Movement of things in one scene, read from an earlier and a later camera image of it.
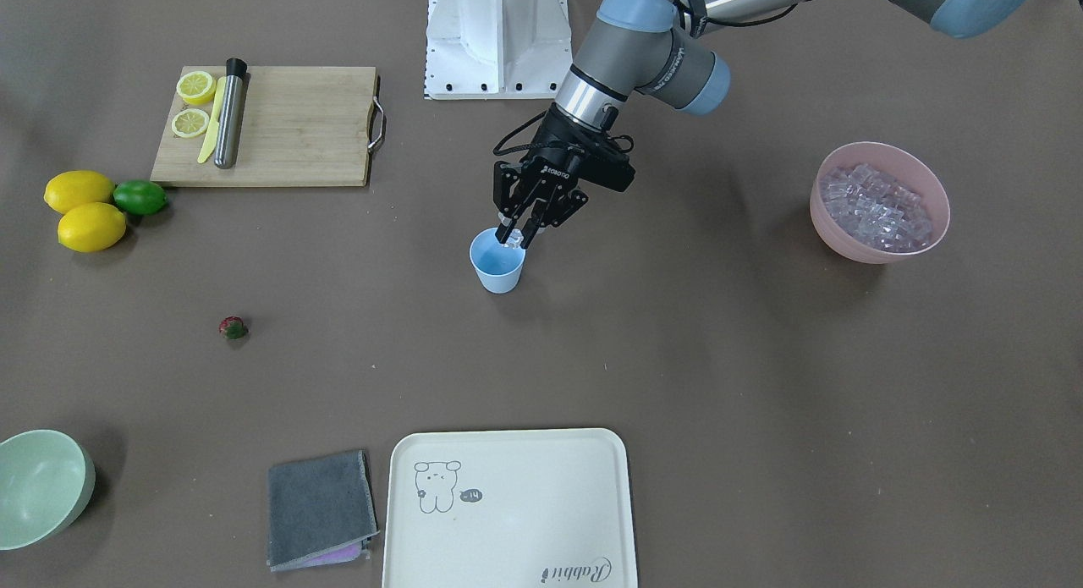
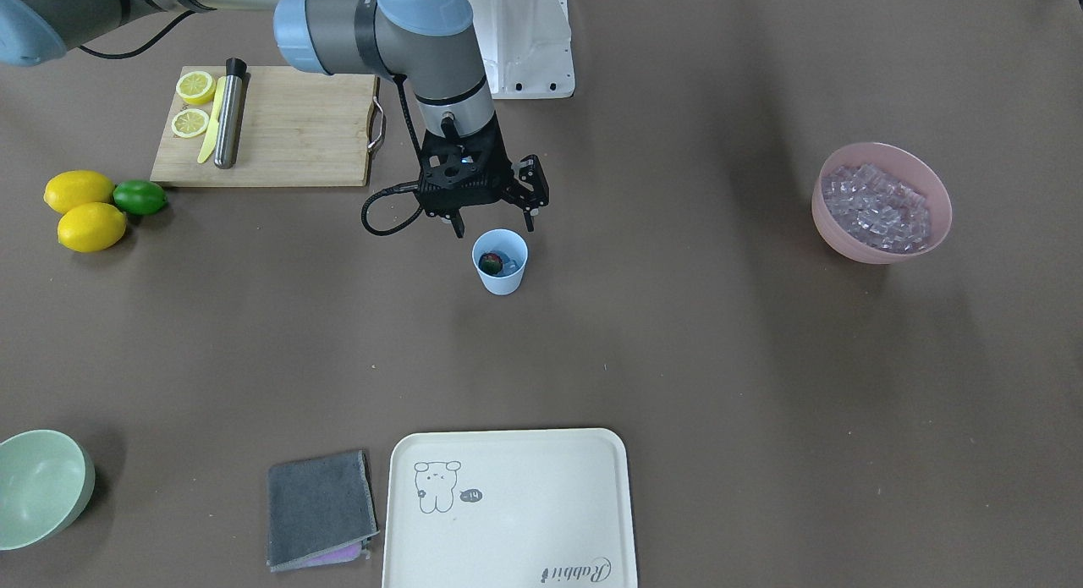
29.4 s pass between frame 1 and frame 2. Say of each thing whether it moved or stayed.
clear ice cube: moved
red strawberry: moved
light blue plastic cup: stayed
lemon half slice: stayed
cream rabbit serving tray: stayed
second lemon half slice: stayed
